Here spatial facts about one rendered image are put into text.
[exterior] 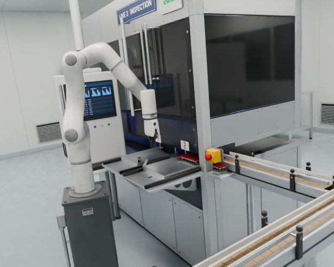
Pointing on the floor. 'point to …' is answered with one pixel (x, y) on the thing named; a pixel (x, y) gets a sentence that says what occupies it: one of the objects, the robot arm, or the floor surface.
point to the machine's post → (203, 122)
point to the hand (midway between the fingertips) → (152, 143)
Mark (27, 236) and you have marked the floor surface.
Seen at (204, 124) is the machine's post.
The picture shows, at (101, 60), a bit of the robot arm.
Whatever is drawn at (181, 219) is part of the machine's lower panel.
